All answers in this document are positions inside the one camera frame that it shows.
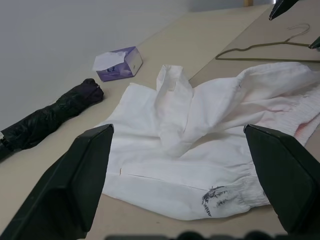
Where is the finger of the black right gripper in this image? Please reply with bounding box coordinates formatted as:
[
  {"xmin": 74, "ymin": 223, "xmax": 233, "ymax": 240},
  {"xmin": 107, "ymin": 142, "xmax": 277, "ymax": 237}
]
[
  {"xmin": 309, "ymin": 36, "xmax": 320, "ymax": 50},
  {"xmin": 268, "ymin": 0, "xmax": 300, "ymax": 21}
]

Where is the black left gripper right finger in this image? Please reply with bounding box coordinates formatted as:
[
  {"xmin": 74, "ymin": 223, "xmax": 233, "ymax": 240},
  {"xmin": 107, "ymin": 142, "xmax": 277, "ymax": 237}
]
[{"xmin": 243, "ymin": 123, "xmax": 320, "ymax": 235}]

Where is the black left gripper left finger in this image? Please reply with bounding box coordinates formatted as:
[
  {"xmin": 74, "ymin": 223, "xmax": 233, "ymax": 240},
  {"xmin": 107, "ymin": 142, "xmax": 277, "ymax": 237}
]
[{"xmin": 0, "ymin": 123, "xmax": 115, "ymax": 240}]

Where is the white pleated fabric garment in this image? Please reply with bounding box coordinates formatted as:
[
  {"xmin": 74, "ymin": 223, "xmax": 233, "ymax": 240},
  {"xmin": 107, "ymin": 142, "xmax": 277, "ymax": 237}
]
[{"xmin": 93, "ymin": 61, "xmax": 320, "ymax": 222}]

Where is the black folded umbrella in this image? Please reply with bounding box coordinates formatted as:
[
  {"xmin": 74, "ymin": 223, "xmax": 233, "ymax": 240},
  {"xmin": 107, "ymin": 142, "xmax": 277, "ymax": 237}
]
[{"xmin": 0, "ymin": 78, "xmax": 105, "ymax": 164}]

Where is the white tissue sheet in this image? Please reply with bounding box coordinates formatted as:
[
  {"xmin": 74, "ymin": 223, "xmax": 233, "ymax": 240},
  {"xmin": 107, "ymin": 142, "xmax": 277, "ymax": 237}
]
[{"xmin": 92, "ymin": 50, "xmax": 128, "ymax": 71}]

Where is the purple tissue box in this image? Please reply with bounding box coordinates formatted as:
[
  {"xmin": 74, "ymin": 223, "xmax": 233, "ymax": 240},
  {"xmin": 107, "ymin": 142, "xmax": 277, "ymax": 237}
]
[{"xmin": 94, "ymin": 46, "xmax": 144, "ymax": 83}]

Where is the thin wire clothes hanger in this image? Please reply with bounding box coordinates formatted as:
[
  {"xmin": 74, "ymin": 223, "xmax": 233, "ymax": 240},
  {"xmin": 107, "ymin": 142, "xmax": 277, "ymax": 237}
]
[{"xmin": 215, "ymin": 23, "xmax": 320, "ymax": 63}]

